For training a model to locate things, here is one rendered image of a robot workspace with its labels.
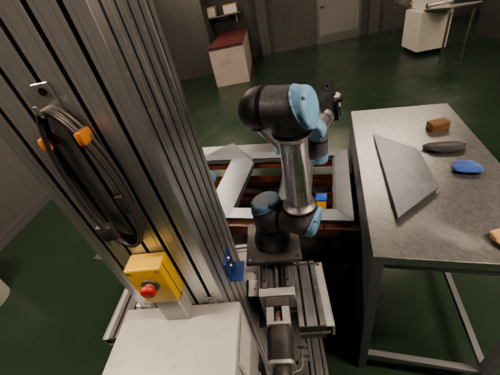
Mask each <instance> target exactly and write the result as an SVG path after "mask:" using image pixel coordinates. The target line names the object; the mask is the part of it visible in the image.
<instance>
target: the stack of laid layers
mask: <svg viewBox="0 0 500 375"><path fill-rule="evenodd" d="M243 157H247V158H248V159H250V160H251V161H253V162H254V163H253V165H252V167H251V169H250V172H249V174H248V177H247V179H246V181H245V184H244V185H243V188H242V190H241V192H240V195H239V197H238V199H237V201H236V204H235V206H234V208H238V207H239V206H240V203H241V200H242V198H243V194H244V193H245V190H246V187H247V184H248V182H249V179H250V176H251V173H252V171H253V169H254V165H255V163H275V162H281V158H252V157H250V156H248V155H247V154H245V153H244V154H242V155H241V156H238V157H236V158H233V159H232V160H216V161H207V163H208V165H215V164H229V166H228V168H227V170H226V172H227V171H228V169H229V167H230V165H231V163H232V162H234V161H237V160H239V159H241V158H243ZM328 161H332V163H333V209H336V189H335V164H334V156H328ZM313 166H314V164H311V171H310V184H311V196H312V186H313ZM226 172H225V174H226ZM225 174H224V176H225ZM224 176H223V178H224ZM223 178H222V179H223ZM221 181H222V180H221ZM220 183H221V182H220ZM219 185H220V184H219ZM226 220H227V221H242V222H254V219H249V218H226ZM320 224H324V225H325V224H344V225H354V221H337V220H321V221H320Z"/></svg>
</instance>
